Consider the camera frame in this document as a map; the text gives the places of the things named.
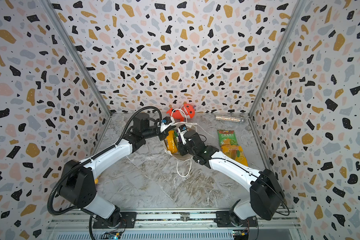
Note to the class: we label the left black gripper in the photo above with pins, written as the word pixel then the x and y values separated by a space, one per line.
pixel 163 135

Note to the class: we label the white printed paper bag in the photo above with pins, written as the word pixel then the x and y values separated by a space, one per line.
pixel 177 156

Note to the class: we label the green snack packet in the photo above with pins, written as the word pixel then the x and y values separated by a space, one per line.
pixel 227 138

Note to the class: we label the yellow chips packet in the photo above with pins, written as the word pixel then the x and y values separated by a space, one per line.
pixel 236 153

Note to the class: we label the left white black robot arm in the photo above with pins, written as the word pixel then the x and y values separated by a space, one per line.
pixel 76 188

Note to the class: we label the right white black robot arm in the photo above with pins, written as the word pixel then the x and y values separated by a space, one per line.
pixel 265 192

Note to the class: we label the yellow snack bar packet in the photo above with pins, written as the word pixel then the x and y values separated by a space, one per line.
pixel 171 142

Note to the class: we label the red shark plush toy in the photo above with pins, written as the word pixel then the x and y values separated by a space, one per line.
pixel 183 113

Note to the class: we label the clear glitter plastic bottle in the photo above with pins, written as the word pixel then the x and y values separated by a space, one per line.
pixel 230 119

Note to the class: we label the green circuit board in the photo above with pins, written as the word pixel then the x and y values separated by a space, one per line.
pixel 112 235

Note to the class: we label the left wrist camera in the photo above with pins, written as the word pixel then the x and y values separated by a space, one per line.
pixel 166 123

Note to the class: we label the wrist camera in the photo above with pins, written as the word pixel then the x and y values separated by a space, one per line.
pixel 182 129
pixel 166 123

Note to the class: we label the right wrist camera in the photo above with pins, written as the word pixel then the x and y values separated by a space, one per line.
pixel 182 129

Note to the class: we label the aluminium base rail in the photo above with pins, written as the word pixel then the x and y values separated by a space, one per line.
pixel 178 224

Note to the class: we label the right corner aluminium post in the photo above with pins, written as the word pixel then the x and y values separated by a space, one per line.
pixel 278 54

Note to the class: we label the corner aluminium post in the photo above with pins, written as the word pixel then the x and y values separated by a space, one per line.
pixel 52 15
pixel 278 54

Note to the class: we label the left corner aluminium post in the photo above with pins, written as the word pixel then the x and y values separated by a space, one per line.
pixel 52 15

